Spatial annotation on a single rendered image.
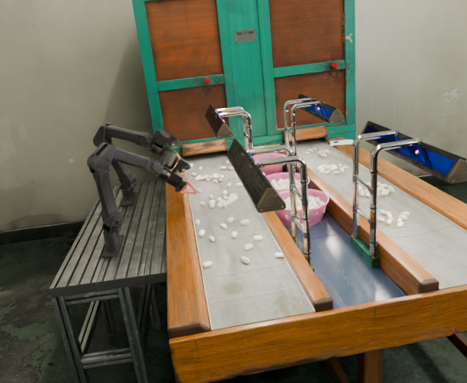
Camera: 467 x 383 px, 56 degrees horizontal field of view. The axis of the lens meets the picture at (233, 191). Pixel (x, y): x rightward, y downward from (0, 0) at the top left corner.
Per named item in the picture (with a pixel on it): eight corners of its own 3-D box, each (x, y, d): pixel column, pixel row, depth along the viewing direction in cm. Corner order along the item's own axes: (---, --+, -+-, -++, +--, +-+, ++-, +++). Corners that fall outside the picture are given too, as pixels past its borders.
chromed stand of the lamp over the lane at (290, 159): (262, 288, 152) (250, 163, 137) (250, 261, 170) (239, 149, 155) (315, 279, 154) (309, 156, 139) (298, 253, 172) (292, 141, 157)
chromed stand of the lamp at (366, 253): (372, 269, 156) (373, 147, 141) (349, 245, 175) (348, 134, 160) (422, 260, 158) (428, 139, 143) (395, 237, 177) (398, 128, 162)
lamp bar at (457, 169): (449, 184, 126) (451, 160, 124) (359, 138, 184) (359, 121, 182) (475, 180, 127) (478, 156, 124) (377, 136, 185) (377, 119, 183)
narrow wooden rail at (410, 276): (420, 316, 132) (422, 284, 129) (275, 161, 302) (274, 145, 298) (437, 313, 133) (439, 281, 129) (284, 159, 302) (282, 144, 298)
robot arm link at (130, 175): (138, 180, 251) (106, 131, 244) (133, 185, 245) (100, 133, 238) (130, 185, 253) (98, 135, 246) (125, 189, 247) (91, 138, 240)
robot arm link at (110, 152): (154, 159, 206) (93, 139, 185) (163, 162, 199) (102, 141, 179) (145, 184, 206) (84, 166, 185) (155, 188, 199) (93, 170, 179)
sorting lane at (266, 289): (212, 336, 123) (211, 330, 122) (183, 164, 293) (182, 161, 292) (316, 317, 126) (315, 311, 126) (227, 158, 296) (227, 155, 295)
